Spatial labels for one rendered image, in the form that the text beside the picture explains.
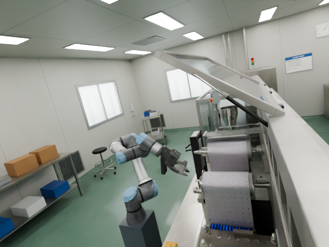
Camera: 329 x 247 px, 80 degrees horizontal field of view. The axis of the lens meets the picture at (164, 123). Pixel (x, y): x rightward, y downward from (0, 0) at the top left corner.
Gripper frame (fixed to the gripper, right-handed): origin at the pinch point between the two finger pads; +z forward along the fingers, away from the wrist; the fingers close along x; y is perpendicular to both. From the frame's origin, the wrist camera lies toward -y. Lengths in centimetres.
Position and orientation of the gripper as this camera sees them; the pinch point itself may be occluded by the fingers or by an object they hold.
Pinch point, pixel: (185, 173)
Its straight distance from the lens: 118.4
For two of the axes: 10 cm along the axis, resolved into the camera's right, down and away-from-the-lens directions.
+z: 8.2, 5.4, -1.7
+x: 3.7, -2.8, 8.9
